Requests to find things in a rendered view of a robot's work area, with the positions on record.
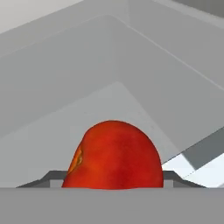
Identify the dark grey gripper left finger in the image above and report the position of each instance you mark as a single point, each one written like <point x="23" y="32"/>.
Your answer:
<point x="48" y="178"/>

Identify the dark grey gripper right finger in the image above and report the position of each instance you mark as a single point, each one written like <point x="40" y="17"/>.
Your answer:
<point x="175" y="178"/>

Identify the red tomato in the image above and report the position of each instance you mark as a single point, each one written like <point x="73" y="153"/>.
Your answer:
<point x="116" y="157"/>

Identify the grey fridge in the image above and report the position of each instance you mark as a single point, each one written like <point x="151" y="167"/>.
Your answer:
<point x="87" y="73"/>

